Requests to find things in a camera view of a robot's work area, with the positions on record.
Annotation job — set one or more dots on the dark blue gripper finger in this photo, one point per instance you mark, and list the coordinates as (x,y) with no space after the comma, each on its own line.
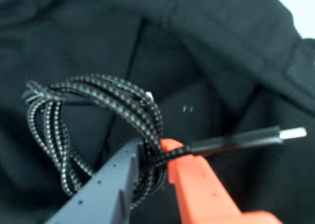
(103,194)

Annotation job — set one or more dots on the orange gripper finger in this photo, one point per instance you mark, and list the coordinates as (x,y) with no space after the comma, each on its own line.
(197,189)

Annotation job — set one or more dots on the black fabric bag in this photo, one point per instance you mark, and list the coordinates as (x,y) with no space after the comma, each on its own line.
(209,49)

